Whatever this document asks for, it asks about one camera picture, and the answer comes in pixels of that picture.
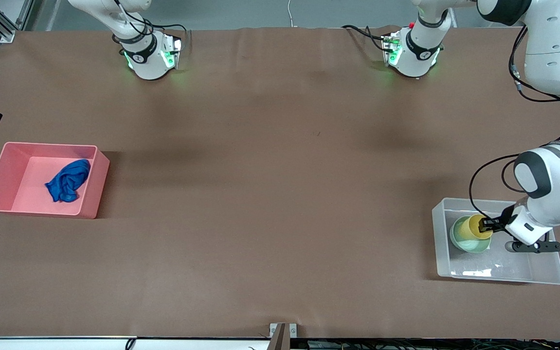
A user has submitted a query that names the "yellow plastic cup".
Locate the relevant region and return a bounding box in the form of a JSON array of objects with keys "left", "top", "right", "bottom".
[{"left": 455, "top": 214, "right": 493, "bottom": 242}]

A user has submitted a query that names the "mint green bowl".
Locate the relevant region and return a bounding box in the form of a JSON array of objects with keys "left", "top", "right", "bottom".
[{"left": 449, "top": 216, "right": 492, "bottom": 254}]

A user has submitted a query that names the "blue cloth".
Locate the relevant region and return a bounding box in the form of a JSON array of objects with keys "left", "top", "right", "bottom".
[{"left": 45, "top": 159, "right": 91, "bottom": 203}]

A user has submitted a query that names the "clear plastic box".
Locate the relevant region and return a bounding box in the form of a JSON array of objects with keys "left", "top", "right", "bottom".
[{"left": 432, "top": 197, "right": 560, "bottom": 285}]

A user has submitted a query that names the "pink plastic box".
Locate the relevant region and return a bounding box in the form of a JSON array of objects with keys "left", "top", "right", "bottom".
[{"left": 0, "top": 142, "right": 110, "bottom": 219}]

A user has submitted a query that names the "brown table cover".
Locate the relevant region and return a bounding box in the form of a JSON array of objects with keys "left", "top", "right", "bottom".
[{"left": 0, "top": 25, "right": 560, "bottom": 341}]

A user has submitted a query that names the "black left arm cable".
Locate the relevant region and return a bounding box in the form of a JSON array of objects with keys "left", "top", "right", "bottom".
[{"left": 469, "top": 27, "right": 560, "bottom": 220}]

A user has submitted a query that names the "aluminium frame profile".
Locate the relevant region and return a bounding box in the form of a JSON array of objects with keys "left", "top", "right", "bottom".
[{"left": 0, "top": 0, "right": 32, "bottom": 42}]

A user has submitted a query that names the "black right base cable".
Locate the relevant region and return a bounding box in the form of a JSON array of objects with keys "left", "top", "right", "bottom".
[{"left": 114, "top": 0, "right": 193, "bottom": 47}]

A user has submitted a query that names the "black base cable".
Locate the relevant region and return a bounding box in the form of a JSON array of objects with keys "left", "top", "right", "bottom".
[
  {"left": 114, "top": 0, "right": 193, "bottom": 47},
  {"left": 342, "top": 24, "right": 392, "bottom": 52}
]

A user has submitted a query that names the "metal table bracket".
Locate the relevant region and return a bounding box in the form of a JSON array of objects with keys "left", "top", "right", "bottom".
[{"left": 269, "top": 323, "right": 298, "bottom": 350}]

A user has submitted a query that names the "white table edge rail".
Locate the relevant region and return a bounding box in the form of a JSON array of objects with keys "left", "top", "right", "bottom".
[{"left": 0, "top": 335, "right": 271, "bottom": 350}]

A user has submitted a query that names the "black left base cable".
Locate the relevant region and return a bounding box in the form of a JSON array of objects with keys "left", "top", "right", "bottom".
[{"left": 342, "top": 24, "right": 392, "bottom": 52}]

